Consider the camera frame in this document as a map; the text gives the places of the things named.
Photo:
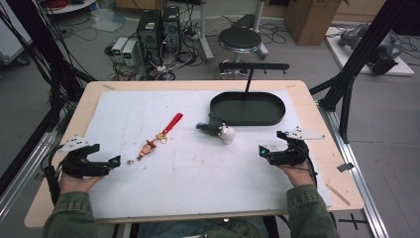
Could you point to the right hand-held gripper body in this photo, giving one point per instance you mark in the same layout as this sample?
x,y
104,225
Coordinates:
x,y
292,155

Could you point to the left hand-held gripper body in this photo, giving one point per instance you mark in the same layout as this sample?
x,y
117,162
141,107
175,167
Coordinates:
x,y
76,163

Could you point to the person's left hand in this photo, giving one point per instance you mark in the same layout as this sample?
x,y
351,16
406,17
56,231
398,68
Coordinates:
x,y
79,183

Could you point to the person's right hand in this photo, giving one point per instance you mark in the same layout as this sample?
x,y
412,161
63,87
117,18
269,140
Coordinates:
x,y
298,175

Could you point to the black key stand with tray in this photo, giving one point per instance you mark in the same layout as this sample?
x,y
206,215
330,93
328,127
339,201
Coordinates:
x,y
247,109

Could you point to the black tape piece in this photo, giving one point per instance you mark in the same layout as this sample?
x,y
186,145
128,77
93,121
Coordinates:
x,y
345,167

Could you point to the thin wooden stick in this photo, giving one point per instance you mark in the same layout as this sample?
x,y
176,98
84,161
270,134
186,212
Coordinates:
x,y
338,194

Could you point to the white foam mat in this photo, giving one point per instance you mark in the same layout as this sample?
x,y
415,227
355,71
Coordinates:
x,y
198,178

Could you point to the person's legs in jeans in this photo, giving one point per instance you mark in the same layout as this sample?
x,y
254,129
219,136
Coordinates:
x,y
204,228

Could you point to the white power supply unit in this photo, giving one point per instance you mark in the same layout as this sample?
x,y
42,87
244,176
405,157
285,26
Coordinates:
x,y
119,48
129,53

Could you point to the black round stool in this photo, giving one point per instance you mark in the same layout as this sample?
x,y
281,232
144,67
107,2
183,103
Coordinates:
x,y
240,39

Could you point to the grey desk leg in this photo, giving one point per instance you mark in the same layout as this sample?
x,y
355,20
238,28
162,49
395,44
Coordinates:
x,y
205,33
261,29

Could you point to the brown cardboard box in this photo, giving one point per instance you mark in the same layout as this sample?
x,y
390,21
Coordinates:
x,y
310,21

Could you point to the white board with grey device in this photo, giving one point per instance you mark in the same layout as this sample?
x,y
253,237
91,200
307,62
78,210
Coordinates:
x,y
373,49

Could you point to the clear plastic bag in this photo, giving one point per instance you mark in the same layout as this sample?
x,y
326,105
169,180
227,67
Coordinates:
x,y
107,19

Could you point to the black computer tower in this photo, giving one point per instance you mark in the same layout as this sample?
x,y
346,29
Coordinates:
x,y
149,29
171,28

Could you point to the round white table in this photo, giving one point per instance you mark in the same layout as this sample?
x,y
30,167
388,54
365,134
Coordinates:
x,y
71,6

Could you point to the aluminium rail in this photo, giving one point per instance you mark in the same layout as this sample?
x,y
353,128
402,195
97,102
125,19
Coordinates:
x,y
23,175
360,185

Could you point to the black metal frame post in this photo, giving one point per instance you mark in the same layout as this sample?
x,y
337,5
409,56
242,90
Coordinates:
x,y
356,66
46,49

